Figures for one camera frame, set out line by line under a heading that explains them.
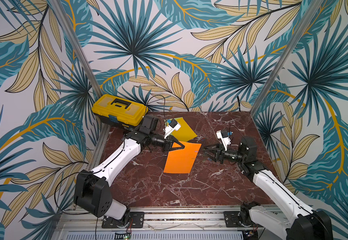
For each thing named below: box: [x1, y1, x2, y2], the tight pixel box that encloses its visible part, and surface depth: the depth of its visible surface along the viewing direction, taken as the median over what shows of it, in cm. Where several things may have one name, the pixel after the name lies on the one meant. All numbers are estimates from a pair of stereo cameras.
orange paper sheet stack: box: [163, 140, 202, 174], surface depth 73 cm
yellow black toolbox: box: [91, 93, 149, 128], surface depth 101 cm
